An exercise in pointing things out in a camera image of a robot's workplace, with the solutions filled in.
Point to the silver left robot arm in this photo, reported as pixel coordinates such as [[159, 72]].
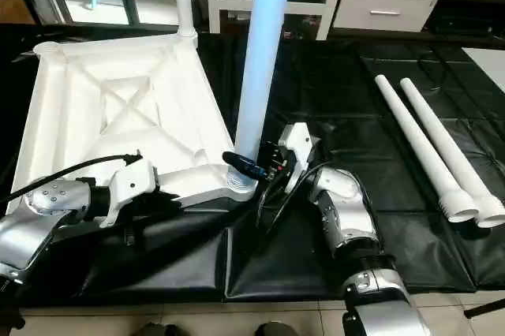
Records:
[[39, 218]]

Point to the white flat board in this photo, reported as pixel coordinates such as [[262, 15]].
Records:
[[488, 68]]

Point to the black work mat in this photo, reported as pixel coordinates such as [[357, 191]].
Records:
[[276, 265]]

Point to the black left robot foot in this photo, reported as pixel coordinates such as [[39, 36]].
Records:
[[158, 330]]

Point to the black right robot foot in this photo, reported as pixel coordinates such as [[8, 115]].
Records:
[[278, 329]]

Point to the black robot foot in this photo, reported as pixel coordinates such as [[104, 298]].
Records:
[[278, 329], [158, 330]]

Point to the white plastic table top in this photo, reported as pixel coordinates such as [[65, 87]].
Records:
[[118, 115]]

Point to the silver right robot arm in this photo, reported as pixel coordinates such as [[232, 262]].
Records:
[[347, 210]]

